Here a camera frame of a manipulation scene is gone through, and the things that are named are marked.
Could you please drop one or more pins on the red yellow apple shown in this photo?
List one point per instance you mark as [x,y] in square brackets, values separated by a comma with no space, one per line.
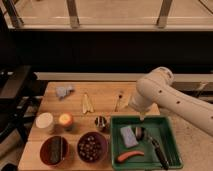
[65,120]

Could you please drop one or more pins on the black-handled brush tool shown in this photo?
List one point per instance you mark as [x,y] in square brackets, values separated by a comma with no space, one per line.
[142,133]

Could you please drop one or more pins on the green plastic tray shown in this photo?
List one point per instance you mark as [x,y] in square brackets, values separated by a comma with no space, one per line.
[160,129]

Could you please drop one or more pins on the red sausage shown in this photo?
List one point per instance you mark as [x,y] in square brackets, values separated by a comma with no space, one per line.
[124,156]

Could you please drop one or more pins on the white round container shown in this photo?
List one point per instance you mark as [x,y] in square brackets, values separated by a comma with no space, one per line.
[45,121]

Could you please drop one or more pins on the crumpled grey cloth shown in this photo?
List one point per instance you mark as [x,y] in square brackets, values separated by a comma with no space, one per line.
[62,92]

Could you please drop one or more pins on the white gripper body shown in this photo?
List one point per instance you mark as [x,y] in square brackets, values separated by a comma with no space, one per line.
[139,104]

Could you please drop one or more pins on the blue-grey sponge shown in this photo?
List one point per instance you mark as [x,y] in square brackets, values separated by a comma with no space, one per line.
[128,136]

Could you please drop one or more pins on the red bowl with dark block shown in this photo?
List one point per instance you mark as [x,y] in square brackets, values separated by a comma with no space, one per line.
[54,150]

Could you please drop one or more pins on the red bowl with nuts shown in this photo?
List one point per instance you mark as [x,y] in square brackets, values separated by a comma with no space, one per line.
[92,147]

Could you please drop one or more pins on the small metal cup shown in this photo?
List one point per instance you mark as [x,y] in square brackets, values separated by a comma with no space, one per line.
[100,123]

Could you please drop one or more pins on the black chair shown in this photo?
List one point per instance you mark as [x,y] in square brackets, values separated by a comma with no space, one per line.
[17,91]

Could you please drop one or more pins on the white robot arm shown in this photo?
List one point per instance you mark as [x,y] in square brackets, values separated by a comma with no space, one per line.
[155,87]

